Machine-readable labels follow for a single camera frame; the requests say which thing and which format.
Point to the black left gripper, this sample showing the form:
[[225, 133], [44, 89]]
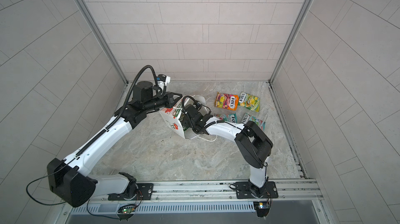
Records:
[[168, 99]]

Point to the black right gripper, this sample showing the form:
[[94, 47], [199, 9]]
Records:
[[185, 119]]

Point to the white paper bag red flowers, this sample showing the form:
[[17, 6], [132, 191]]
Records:
[[173, 117]]

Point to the orange pink snack packet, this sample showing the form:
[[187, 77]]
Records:
[[227, 101]]

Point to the teal pink snack packet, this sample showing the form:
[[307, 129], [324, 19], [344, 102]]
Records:
[[260, 123]]

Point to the green yellow snack packet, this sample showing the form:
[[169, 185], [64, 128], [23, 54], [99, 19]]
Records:
[[249, 102]]

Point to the green red snack packet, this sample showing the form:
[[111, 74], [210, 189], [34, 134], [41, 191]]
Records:
[[231, 118]]

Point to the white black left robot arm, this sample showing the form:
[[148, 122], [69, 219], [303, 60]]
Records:
[[69, 178]]

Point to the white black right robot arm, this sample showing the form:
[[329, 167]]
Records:
[[252, 142]]

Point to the left green circuit board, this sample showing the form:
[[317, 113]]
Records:
[[128, 209]]

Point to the green circuit board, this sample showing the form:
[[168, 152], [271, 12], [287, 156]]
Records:
[[262, 209], [128, 209]]

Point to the right green circuit board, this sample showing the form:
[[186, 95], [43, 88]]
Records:
[[262, 209]]

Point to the aluminium corner profile left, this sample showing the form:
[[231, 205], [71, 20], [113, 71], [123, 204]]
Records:
[[99, 37]]

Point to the aluminium corner profile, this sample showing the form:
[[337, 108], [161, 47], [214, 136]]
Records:
[[99, 37], [296, 27]]

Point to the aluminium corner profile right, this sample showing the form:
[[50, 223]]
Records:
[[296, 27]]

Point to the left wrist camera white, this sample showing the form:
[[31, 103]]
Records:
[[163, 79]]

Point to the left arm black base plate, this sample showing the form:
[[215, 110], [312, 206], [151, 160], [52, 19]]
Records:
[[133, 191]]

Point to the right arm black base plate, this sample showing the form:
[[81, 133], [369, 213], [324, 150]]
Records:
[[247, 190]]

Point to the white slotted cable duct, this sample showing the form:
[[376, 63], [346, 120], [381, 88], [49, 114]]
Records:
[[171, 207]]

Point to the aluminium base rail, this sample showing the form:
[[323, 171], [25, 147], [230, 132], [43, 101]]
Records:
[[169, 191]]

